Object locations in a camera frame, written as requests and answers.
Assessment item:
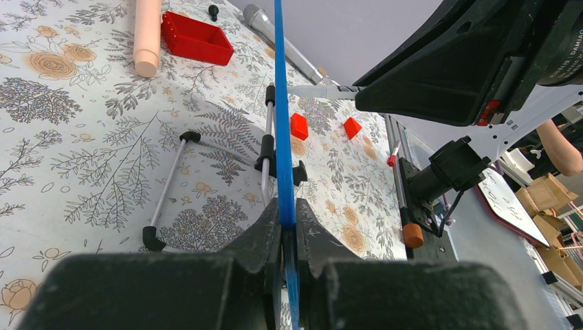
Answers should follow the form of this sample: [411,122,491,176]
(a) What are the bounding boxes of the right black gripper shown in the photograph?
[355,1,582,127]

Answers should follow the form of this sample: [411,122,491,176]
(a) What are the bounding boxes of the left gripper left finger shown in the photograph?
[19,199,281,329]

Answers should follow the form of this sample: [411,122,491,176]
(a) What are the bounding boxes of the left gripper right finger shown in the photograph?
[296,199,527,329]

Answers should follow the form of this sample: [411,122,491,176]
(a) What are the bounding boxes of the blue-framed whiteboard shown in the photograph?
[142,0,309,330]

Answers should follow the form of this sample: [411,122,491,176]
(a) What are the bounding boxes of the red-capped marker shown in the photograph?
[387,140,402,167]

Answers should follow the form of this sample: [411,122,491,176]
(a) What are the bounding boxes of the blue-capped marker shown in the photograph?
[287,85,364,100]

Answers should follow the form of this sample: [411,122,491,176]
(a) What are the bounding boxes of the person forearm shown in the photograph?
[536,119,582,177]

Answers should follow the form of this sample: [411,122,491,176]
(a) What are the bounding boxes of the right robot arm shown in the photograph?
[355,1,582,199]

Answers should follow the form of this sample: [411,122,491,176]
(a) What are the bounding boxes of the brown cork cylinder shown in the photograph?
[402,223,424,249]

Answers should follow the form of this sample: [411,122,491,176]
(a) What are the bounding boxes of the red wedge block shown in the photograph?
[343,117,362,140]

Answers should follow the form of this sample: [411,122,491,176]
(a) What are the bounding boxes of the red cube block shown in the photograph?
[290,113,309,141]

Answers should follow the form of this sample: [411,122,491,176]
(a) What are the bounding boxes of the cardboard boxes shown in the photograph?
[515,174,582,291]

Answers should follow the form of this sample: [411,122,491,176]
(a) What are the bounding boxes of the silver grey microphone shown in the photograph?
[243,1,324,85]

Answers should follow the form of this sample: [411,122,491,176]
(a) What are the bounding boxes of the floral patterned table mat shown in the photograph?
[0,0,408,330]

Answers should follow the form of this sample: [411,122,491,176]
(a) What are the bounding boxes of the small black knob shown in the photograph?
[208,4,219,22]

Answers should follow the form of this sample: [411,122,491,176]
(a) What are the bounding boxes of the red rectangular tray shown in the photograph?
[161,11,234,66]

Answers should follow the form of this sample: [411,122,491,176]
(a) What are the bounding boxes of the pink plastic cylinder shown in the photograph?
[133,0,162,78]

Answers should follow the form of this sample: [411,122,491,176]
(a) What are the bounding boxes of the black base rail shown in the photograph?
[395,157,457,263]

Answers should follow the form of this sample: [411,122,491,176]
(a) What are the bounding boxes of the background whiteboard red frame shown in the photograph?
[476,168,549,248]

